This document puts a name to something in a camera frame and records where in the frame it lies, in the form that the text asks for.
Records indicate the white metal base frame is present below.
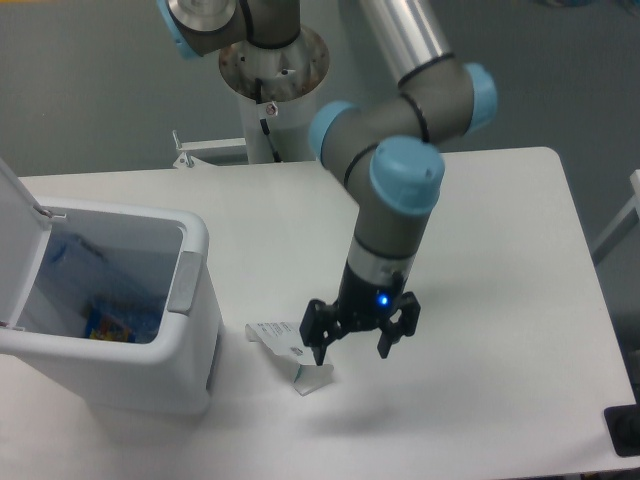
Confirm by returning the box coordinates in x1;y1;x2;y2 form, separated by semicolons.
171;117;331;170

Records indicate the blue yellow snack wrapper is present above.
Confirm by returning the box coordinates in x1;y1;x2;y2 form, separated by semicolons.
84;306;136;343

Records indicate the clear plastic water bottle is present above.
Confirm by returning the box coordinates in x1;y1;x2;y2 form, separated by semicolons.
38;232;164;344

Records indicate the black cable on pedestal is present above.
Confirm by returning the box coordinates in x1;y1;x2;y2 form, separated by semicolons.
254;77;282;164

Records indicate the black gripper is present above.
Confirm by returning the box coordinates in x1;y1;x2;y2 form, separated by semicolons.
299;263;420;366

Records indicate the white trash can lid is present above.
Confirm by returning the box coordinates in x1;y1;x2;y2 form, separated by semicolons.
1;163;66;327

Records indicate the white plastic trash can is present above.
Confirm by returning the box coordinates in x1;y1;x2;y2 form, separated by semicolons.
1;198;222;414

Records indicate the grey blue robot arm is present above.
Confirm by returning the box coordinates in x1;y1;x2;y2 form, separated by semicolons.
158;1;497;364

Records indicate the white frame at right edge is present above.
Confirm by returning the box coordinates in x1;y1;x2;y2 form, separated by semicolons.
591;169;639;265

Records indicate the white paper carton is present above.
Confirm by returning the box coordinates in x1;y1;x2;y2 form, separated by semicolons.
245;322;334;396

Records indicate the black device at table edge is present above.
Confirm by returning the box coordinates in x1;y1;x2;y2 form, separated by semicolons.
604;404;639;458

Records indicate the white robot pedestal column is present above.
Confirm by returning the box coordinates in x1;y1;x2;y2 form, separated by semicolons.
219;26;330;134

